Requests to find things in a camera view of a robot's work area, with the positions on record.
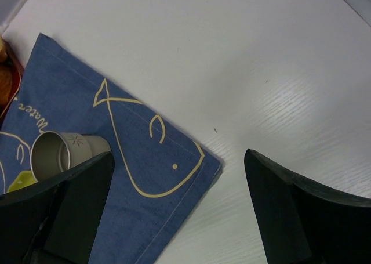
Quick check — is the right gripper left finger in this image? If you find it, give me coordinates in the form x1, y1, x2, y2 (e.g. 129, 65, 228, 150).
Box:
1, 152, 114, 263

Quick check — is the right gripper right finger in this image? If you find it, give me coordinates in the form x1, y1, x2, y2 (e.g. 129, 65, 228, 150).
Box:
244, 149, 370, 263

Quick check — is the brown bread slice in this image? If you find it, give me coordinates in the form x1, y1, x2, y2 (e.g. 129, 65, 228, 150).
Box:
0, 64, 13, 106

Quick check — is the seeded bread roll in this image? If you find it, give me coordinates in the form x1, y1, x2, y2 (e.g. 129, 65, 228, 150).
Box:
0, 37, 8, 63

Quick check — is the green dotted plate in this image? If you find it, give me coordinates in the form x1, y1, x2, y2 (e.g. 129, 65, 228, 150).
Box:
7, 171, 37, 193

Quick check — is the metal cup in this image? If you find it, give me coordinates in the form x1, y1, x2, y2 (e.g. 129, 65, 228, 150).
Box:
30, 131, 111, 182

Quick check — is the blue fish placemat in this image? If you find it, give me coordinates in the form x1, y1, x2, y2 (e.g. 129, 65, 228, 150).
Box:
1, 34, 222, 263

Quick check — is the red tray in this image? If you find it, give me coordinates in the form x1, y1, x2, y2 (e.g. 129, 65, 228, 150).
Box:
1, 39, 24, 124

